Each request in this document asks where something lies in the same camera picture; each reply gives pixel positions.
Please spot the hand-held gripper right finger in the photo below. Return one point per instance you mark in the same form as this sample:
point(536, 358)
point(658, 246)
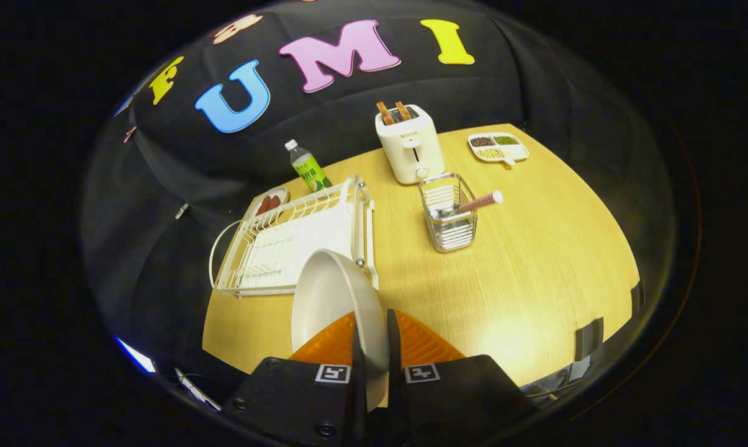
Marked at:
point(460, 397)

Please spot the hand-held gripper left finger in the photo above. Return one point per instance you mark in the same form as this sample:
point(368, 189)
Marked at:
point(299, 397)

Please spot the white round plate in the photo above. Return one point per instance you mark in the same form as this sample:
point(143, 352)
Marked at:
point(330, 298)

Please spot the small white dish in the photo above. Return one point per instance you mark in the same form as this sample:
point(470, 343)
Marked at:
point(282, 194)

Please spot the white divided dish of beans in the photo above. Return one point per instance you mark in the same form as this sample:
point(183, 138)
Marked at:
point(519, 155)

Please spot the white flat bar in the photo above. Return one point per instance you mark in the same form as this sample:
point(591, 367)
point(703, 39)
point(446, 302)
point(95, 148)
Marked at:
point(195, 388)

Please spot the bright screen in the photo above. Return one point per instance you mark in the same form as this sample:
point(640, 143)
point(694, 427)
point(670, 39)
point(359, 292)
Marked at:
point(135, 354)

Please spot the white cloth clip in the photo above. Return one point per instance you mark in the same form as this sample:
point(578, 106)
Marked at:
point(182, 211)

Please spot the green label drink bottle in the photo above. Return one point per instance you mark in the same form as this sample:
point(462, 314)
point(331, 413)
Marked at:
point(308, 171)

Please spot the white toaster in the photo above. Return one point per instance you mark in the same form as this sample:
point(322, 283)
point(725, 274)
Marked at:
point(411, 155)

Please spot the black backdrop cloth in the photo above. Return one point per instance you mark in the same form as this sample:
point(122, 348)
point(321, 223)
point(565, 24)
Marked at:
point(349, 124)

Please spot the brown toast slice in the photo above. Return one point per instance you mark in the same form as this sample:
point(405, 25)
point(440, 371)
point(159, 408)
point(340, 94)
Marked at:
point(385, 113)
point(403, 111)

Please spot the pink cloth clip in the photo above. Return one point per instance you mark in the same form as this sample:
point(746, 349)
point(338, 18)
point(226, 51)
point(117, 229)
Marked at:
point(130, 134)

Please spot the black table edge bracket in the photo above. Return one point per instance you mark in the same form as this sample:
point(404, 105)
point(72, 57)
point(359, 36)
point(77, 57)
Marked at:
point(638, 298)
point(589, 339)

